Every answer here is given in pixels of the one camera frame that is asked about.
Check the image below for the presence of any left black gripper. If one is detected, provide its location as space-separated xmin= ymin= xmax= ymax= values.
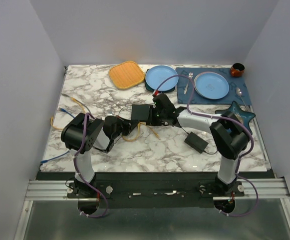
xmin=112 ymin=115 xmax=139 ymax=140

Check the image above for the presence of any black network switch box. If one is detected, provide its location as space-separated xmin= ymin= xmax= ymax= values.
xmin=131 ymin=104 xmax=150 ymax=122

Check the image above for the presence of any yellow ethernet cable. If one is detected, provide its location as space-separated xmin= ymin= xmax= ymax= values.
xmin=50 ymin=96 xmax=88 ymax=131
xmin=121 ymin=121 xmax=160 ymax=143

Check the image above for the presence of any blue ethernet cable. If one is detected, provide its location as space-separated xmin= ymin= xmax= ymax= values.
xmin=40 ymin=107 xmax=77 ymax=165

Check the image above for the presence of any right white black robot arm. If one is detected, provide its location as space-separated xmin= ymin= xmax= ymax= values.
xmin=147 ymin=93 xmax=252 ymax=196

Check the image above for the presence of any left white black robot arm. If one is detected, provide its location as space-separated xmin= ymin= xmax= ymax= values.
xmin=61 ymin=112 xmax=139 ymax=198

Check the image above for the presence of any dark teal coaster under plate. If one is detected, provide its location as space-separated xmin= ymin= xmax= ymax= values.
xmin=144 ymin=82 xmax=176 ymax=93

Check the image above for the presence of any light blue plate left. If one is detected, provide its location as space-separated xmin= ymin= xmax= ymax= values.
xmin=145 ymin=65 xmax=179 ymax=92

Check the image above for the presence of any light blue plate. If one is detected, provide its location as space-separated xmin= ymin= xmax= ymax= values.
xmin=145 ymin=65 xmax=179 ymax=92
xmin=194 ymin=71 xmax=229 ymax=100

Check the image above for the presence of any black power adapter brick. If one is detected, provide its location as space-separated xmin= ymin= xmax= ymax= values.
xmin=184 ymin=132 xmax=208 ymax=154

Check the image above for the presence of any silver fork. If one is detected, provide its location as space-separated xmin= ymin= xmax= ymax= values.
xmin=183 ymin=72 xmax=193 ymax=94

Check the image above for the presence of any orange woven square mat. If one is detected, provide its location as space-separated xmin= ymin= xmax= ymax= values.
xmin=108 ymin=61 xmax=145 ymax=90

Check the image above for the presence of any light blue plate right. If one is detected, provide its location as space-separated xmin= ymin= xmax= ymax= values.
xmin=194 ymin=71 xmax=229 ymax=100

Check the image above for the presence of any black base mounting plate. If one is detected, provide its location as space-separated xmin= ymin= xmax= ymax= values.
xmin=38 ymin=171 xmax=274 ymax=213

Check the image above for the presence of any silver spoon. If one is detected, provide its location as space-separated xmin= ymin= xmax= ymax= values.
xmin=235 ymin=87 xmax=248 ymax=109

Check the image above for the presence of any blue star shaped dish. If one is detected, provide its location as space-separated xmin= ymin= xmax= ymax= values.
xmin=215 ymin=101 xmax=256 ymax=134

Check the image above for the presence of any red brown lacquer cup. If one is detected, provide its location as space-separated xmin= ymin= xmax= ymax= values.
xmin=230 ymin=63 xmax=245 ymax=78

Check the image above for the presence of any black power cord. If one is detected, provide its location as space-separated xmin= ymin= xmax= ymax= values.
xmin=116 ymin=104 xmax=218 ymax=155

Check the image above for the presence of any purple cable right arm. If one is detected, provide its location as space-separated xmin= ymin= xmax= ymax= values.
xmin=152 ymin=74 xmax=260 ymax=218

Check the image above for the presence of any aluminium rail frame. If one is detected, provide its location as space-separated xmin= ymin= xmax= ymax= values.
xmin=14 ymin=178 xmax=290 ymax=240

